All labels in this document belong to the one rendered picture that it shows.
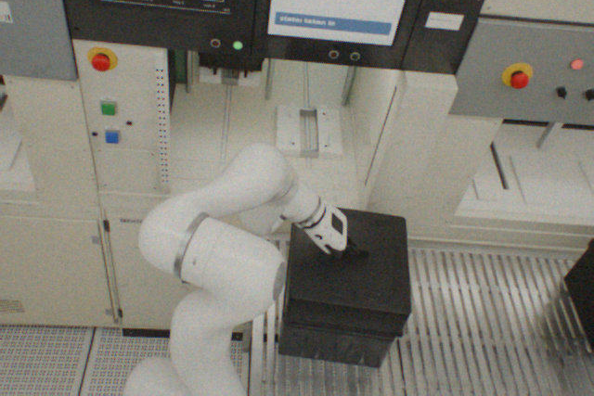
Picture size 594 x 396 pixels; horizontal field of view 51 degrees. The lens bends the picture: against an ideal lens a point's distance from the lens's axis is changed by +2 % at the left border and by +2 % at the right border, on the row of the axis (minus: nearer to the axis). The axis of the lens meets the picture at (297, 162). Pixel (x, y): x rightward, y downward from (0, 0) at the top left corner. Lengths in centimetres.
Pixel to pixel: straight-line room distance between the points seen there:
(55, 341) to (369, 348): 137
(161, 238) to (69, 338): 173
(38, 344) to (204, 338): 167
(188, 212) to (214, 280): 11
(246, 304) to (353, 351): 78
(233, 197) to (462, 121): 85
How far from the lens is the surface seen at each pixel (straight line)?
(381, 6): 138
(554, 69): 159
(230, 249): 89
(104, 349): 257
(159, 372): 121
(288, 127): 201
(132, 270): 217
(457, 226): 199
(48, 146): 176
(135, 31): 144
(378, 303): 147
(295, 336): 160
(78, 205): 193
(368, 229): 158
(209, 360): 106
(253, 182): 94
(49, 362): 259
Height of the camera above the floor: 229
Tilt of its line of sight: 47 degrees down
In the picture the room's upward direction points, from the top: 11 degrees clockwise
